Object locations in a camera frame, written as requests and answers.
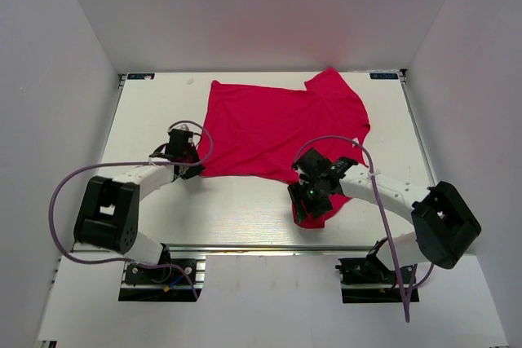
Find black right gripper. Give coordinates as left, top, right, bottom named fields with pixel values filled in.
left=288, top=177, right=334, bottom=224

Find red t shirt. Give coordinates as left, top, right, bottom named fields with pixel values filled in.
left=199, top=67, right=372, bottom=230

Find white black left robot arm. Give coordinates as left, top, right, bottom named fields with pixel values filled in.
left=73, top=126, right=204, bottom=282

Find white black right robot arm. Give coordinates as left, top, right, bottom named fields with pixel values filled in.
left=288, top=148, right=482, bottom=282

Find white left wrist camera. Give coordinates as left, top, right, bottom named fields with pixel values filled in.
left=175, top=122, right=190, bottom=131

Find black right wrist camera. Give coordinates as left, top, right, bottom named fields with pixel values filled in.
left=331, top=156, right=359, bottom=175

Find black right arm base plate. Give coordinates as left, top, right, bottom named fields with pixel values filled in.
left=335, top=258, right=402, bottom=304

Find aluminium table frame rail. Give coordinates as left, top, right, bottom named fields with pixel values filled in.
left=398, top=68, right=464, bottom=252

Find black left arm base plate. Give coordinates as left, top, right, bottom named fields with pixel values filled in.
left=118, top=255, right=206, bottom=303

